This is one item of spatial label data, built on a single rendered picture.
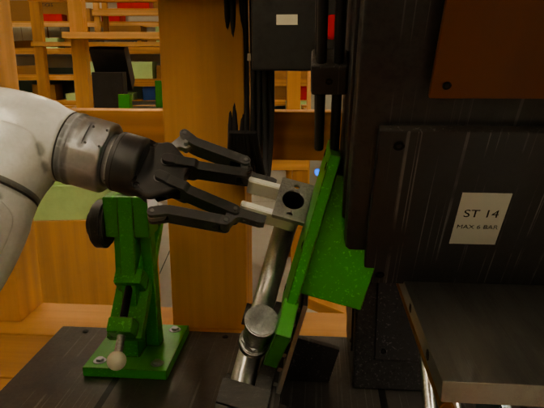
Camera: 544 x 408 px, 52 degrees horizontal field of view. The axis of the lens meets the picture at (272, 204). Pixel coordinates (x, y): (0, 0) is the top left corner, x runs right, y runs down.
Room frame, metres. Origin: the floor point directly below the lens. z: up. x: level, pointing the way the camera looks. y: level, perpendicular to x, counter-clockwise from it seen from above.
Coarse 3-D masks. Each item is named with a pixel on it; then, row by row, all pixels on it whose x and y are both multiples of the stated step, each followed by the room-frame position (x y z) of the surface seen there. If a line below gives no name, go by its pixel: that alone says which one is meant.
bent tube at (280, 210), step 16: (288, 192) 0.66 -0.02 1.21; (304, 192) 0.66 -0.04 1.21; (288, 208) 0.64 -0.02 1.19; (304, 208) 0.64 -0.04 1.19; (272, 240) 0.71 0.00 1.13; (288, 240) 0.70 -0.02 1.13; (272, 256) 0.71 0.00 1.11; (272, 272) 0.70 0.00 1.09; (272, 288) 0.70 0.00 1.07; (256, 304) 0.68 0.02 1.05; (272, 304) 0.69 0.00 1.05; (240, 352) 0.63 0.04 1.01; (240, 368) 0.61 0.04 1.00; (256, 368) 0.62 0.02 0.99
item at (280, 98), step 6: (276, 90) 10.00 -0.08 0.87; (282, 90) 10.01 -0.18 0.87; (300, 90) 10.00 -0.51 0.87; (306, 90) 10.01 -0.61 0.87; (276, 96) 10.00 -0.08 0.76; (282, 96) 10.01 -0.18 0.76; (300, 96) 10.00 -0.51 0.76; (306, 96) 10.01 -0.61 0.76; (276, 102) 9.89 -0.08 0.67; (282, 102) 9.89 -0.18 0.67
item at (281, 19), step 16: (256, 0) 0.83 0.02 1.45; (272, 0) 0.83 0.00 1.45; (288, 0) 0.83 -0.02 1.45; (304, 0) 0.83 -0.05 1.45; (256, 16) 0.83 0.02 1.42; (272, 16) 0.83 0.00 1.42; (288, 16) 0.83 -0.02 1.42; (304, 16) 0.83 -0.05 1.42; (256, 32) 0.83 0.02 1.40; (272, 32) 0.83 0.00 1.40; (288, 32) 0.83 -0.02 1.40; (304, 32) 0.83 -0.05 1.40; (256, 48) 0.83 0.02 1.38; (272, 48) 0.83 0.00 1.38; (288, 48) 0.83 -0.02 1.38; (304, 48) 0.83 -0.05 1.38; (256, 64) 0.83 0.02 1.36; (272, 64) 0.83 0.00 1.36; (288, 64) 0.83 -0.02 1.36; (304, 64) 0.83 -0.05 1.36
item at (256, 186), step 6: (252, 180) 0.67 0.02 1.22; (258, 180) 0.67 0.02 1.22; (264, 180) 0.67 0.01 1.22; (252, 186) 0.68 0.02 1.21; (258, 186) 0.67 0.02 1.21; (264, 186) 0.67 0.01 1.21; (270, 186) 0.67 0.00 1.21; (276, 186) 0.67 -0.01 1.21; (252, 192) 0.69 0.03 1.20; (258, 192) 0.68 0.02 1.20; (264, 192) 0.68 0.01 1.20; (270, 192) 0.68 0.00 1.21; (276, 192) 0.67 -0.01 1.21; (270, 198) 0.69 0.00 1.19
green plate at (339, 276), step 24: (336, 168) 0.55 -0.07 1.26; (336, 192) 0.57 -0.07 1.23; (312, 216) 0.56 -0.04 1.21; (336, 216) 0.57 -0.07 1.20; (312, 240) 0.56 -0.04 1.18; (336, 240) 0.57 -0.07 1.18; (312, 264) 0.57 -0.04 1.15; (336, 264) 0.57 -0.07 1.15; (360, 264) 0.56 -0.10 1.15; (288, 288) 0.59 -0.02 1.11; (312, 288) 0.57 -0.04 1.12; (336, 288) 0.57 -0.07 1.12; (360, 288) 0.56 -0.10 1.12
